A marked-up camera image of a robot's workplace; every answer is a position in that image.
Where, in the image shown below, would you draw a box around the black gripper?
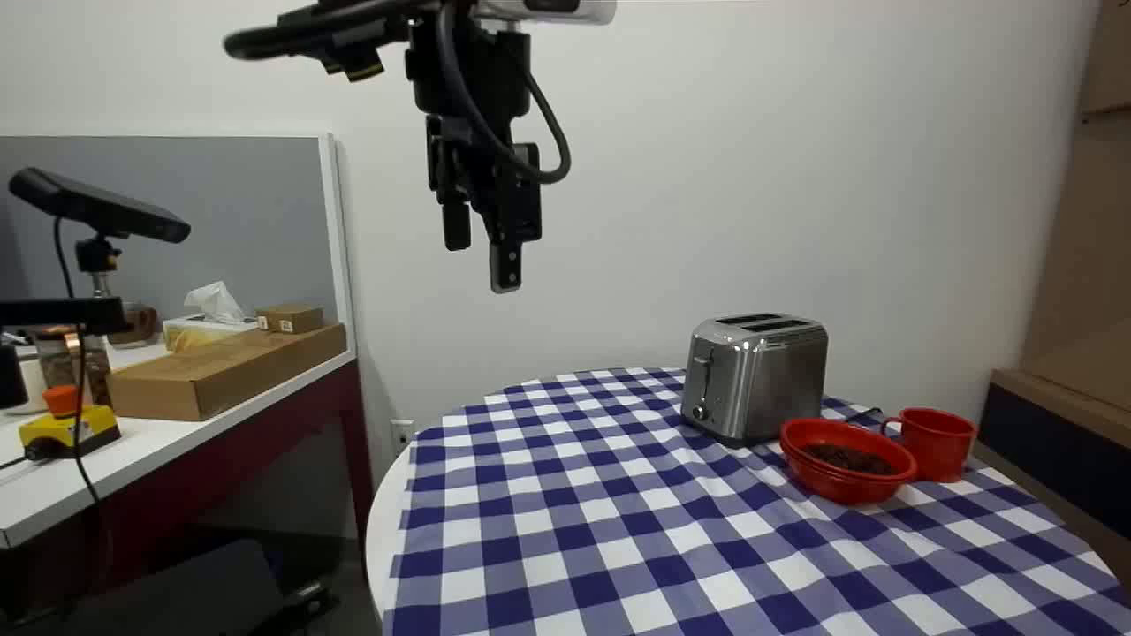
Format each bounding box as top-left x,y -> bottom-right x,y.
402,7 -> 547,298

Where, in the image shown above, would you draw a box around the silver two-slot toaster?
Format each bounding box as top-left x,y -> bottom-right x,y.
679,310 -> 831,449

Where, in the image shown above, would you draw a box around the small cardboard box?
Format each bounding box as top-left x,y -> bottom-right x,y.
259,304 -> 329,338

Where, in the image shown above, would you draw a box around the grey partition panel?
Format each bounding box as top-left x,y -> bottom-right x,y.
0,132 -> 360,347

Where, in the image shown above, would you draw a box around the tissue box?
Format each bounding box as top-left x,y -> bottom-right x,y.
159,281 -> 267,352

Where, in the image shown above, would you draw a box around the flat cardboard box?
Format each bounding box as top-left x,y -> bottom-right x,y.
106,321 -> 351,423

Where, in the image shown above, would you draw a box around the round white table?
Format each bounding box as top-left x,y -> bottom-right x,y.
360,437 -> 417,636

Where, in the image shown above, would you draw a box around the blue white checkered tablecloth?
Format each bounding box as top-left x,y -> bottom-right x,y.
380,365 -> 1131,636

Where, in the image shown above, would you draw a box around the white top red desk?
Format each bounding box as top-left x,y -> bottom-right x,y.
0,338 -> 380,636

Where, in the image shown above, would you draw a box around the brown patterned container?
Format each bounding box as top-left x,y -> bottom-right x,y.
33,327 -> 116,410

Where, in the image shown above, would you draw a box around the coffee beans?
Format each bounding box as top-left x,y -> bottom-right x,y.
807,442 -> 898,478

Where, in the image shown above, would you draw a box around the red bowl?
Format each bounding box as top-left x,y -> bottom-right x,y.
777,413 -> 922,509

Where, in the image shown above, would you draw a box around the orange cap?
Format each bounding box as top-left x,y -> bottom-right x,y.
43,381 -> 86,423

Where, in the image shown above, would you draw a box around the yellow black tool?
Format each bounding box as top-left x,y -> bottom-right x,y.
14,403 -> 124,467

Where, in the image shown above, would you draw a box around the red cup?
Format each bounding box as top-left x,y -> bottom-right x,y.
881,407 -> 979,484

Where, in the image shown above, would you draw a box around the wooden cabinet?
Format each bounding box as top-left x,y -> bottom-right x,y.
970,0 -> 1131,559

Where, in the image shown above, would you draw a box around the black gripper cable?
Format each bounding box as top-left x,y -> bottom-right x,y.
434,4 -> 574,186

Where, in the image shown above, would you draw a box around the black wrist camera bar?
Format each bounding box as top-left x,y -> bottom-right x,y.
218,0 -> 417,85

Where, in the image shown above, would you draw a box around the black stereo camera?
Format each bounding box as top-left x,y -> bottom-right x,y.
5,164 -> 195,249

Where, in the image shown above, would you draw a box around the black camera cable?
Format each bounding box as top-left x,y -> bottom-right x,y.
49,217 -> 108,509

